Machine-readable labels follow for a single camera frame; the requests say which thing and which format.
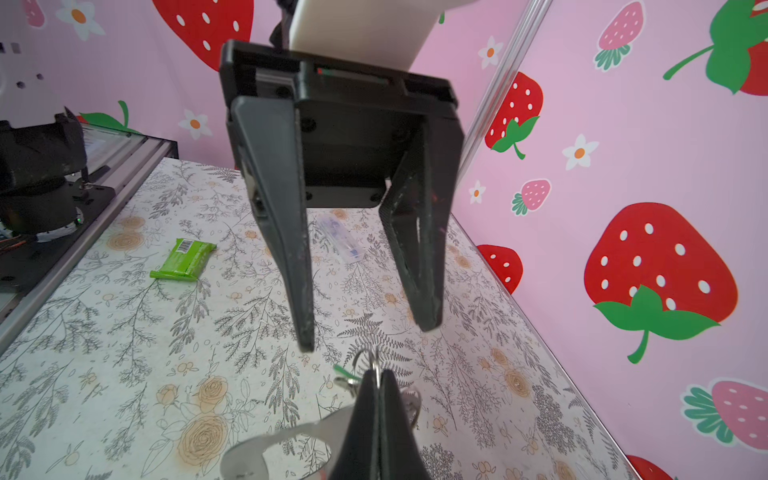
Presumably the clear plastic key tag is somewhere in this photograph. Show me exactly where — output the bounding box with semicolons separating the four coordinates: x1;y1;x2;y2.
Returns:
318;215;364;264

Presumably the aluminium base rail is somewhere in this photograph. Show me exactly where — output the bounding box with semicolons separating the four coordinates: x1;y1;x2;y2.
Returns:
1;125;178;351

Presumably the metal key holder plate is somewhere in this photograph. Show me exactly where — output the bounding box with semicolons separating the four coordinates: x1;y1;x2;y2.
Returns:
218;386;424;480

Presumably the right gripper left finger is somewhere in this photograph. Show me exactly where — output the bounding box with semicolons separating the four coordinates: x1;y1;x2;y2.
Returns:
329;370;380;480

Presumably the green packet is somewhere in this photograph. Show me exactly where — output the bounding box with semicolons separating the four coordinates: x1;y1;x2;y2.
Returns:
149;238;216;282

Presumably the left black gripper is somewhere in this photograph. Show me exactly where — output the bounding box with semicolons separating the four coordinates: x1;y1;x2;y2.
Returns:
219;40;464;352

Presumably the green key tag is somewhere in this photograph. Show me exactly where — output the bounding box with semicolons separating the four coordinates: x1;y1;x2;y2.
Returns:
333;365;361;393

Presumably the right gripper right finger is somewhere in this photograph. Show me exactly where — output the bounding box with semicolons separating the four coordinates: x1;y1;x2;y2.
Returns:
379;370;431;480

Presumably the silver key ring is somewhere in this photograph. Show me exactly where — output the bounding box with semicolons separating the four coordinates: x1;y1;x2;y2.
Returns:
352;346;385;385

